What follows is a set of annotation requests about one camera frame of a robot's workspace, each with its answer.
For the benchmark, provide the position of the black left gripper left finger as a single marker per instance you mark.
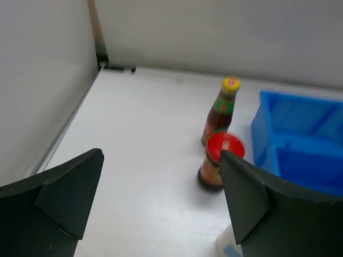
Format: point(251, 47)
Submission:
point(46, 214)

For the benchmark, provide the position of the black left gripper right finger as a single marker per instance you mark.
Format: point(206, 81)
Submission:
point(274, 217)

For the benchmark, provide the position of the silver lid spice jar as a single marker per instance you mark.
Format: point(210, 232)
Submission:
point(225, 244)

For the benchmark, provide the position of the red lid jar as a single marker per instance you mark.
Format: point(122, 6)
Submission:
point(209, 175)

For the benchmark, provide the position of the yellow cap sauce bottle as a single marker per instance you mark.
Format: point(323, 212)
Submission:
point(220, 115)

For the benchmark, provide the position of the blue three-compartment bin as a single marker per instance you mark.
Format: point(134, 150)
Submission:
point(299, 139)

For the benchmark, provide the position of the black corner label left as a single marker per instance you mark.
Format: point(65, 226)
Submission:
point(118, 68)

